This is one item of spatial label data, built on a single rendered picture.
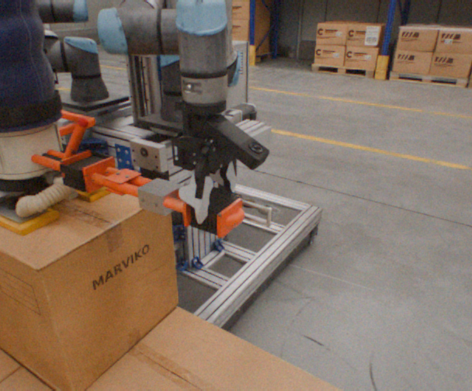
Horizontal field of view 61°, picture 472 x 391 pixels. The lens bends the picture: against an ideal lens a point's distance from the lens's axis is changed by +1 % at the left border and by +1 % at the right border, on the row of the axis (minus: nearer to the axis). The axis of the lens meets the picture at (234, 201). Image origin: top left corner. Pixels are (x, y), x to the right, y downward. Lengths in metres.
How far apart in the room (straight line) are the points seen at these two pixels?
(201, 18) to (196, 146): 0.20
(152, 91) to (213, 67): 1.00
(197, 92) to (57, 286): 0.53
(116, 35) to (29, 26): 0.32
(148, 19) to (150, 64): 0.86
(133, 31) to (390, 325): 1.80
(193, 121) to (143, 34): 0.17
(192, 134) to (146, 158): 0.67
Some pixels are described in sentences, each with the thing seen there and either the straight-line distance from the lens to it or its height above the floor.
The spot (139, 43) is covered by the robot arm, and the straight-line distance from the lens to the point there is 0.76.
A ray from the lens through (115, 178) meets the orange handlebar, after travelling 0.88.
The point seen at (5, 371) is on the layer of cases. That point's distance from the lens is 1.31.
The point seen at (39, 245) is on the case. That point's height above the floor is 0.94.
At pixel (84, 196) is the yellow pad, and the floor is 0.96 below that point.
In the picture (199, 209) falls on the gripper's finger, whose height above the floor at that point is 1.10.
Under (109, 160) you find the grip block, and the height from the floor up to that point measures 1.10.
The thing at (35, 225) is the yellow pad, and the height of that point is 0.96.
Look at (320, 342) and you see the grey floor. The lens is 2.00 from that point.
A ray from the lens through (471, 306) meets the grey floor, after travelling 2.45.
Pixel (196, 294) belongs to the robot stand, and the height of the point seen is 0.21.
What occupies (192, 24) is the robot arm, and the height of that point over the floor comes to 1.39.
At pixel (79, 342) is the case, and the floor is 0.70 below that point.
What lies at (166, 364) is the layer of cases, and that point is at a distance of 1.19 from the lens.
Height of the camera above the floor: 1.44
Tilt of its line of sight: 28 degrees down
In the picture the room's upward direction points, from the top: straight up
